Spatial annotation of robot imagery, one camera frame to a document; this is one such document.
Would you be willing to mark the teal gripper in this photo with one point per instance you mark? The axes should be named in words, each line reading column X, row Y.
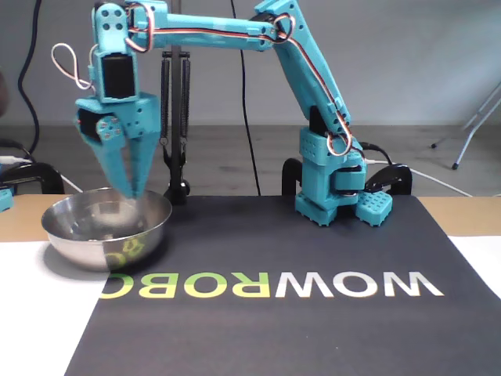
column 138, row 119

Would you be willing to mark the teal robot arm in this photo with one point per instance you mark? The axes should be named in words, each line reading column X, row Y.
column 313, row 78

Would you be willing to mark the metal bowl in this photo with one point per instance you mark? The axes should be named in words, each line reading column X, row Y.
column 78, row 250

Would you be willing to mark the black table clamp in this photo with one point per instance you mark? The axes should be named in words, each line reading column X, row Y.
column 43, row 172
column 399, row 174
column 289, row 176

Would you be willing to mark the small teal printed block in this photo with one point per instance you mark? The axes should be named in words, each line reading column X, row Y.
column 4, row 199

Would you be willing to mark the black mat with WOWROBO print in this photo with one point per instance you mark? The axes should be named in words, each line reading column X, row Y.
column 274, row 337

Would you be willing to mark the white tripod leg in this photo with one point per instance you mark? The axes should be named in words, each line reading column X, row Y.
column 471, row 133

